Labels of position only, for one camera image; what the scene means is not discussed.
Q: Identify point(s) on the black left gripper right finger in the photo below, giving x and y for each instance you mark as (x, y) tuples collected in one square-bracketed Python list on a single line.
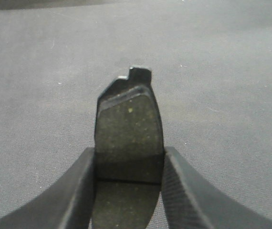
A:
[(192, 202)]

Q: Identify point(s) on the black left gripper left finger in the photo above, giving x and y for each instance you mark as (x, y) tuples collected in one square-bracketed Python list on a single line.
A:
[(66, 204)]

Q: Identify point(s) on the brake pad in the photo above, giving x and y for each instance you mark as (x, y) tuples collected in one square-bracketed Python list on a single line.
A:
[(129, 151)]

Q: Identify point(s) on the dark conveyor belt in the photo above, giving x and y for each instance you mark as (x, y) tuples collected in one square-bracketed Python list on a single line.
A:
[(211, 64)]

